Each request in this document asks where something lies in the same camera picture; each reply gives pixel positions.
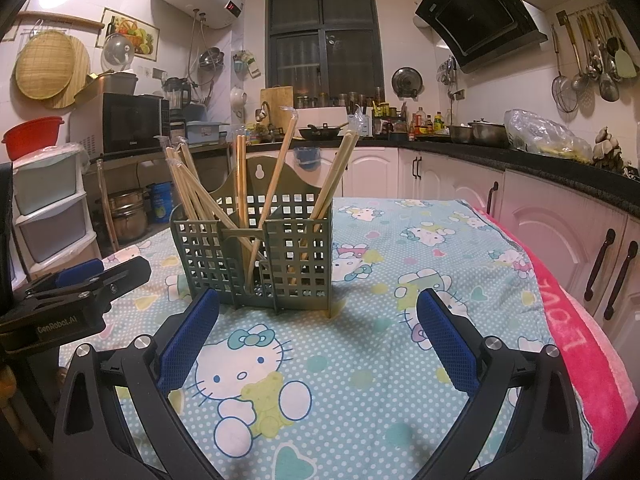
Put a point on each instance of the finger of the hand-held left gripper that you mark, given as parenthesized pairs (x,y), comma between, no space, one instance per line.
(75,272)
(127,275)

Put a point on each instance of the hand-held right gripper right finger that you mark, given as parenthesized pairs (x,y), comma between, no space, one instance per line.
(445,340)

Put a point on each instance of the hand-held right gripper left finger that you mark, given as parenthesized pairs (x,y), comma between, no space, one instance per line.
(187,330)

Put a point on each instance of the green plastic utensil holder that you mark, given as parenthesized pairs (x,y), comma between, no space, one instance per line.
(300,240)

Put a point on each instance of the bunch of wooden chopsticks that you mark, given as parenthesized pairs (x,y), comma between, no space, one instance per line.
(241,185)

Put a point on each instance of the large steel stockpot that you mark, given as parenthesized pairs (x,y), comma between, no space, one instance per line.
(127,217)

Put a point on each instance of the white plastic drawer unit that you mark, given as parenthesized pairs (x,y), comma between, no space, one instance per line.
(50,210)

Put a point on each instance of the blue can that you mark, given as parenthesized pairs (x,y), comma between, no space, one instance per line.
(161,205)

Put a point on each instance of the cartoon cat printed blanket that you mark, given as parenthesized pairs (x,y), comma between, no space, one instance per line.
(400,260)

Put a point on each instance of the pink towel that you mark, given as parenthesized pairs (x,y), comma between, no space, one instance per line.
(575,335)

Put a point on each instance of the red plastic basin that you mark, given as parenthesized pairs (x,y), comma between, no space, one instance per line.
(30,137)

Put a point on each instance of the wooden storage rack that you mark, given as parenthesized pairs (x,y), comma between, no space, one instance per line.
(200,149)

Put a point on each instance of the black microwave oven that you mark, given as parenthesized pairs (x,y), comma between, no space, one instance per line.
(135,122)

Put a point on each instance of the light blue box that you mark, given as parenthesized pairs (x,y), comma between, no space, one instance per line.
(205,135)

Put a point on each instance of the blender jug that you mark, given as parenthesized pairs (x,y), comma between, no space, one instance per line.
(176,94)

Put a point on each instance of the grey metal container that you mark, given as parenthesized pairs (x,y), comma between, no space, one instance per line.
(122,85)

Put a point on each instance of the round wooden board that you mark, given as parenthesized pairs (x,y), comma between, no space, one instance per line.
(82,70)

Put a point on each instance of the steel basin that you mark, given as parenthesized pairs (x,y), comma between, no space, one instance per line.
(461,135)

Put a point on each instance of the white hanging bowl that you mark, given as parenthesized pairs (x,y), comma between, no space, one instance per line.
(238,97)

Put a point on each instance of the blue hanging plastic basket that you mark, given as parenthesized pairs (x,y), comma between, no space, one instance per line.
(306,157)

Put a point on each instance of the steel pot with lid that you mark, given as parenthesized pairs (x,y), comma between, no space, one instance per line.
(487,135)

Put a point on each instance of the round bamboo tray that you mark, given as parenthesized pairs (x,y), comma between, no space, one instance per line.
(45,65)

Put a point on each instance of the row of seasoning bottles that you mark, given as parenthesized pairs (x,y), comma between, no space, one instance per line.
(425,127)

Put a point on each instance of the kitchen faucet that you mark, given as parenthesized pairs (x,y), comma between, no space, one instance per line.
(265,109)

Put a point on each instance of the glass pot lid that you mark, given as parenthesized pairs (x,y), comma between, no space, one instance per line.
(117,52)

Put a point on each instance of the clear plastic bag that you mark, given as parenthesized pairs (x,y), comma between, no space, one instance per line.
(545,135)

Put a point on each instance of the rectangular wooden cutting board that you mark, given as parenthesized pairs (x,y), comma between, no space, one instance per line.
(277,102)

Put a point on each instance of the white and blue knife block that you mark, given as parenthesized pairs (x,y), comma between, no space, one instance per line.
(365,125)

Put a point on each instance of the hanging steel pan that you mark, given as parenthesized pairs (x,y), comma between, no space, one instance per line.
(211,58)

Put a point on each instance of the black wok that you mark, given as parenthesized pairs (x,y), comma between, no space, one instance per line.
(320,133)

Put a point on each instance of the brown mushroom cluster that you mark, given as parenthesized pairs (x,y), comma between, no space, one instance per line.
(607,150)

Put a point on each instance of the dark pot lid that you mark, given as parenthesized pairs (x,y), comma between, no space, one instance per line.
(406,81)

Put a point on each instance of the metal mesh strainer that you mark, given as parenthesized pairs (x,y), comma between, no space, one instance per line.
(565,92)

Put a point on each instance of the small steel ladle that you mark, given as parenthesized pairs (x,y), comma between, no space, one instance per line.
(580,82)

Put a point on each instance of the large steel ladle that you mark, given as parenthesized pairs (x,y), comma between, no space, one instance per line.
(608,90)

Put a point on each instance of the dark framed window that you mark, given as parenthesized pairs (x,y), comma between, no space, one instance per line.
(320,35)

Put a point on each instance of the black range hood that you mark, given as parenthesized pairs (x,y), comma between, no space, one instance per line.
(475,15)

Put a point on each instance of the green spatula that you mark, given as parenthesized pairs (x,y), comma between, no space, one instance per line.
(625,62)

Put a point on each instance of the fruit wall poster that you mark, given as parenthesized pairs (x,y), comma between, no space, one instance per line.
(135,32)

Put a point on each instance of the wall utensil rail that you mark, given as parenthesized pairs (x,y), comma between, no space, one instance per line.
(562,17)

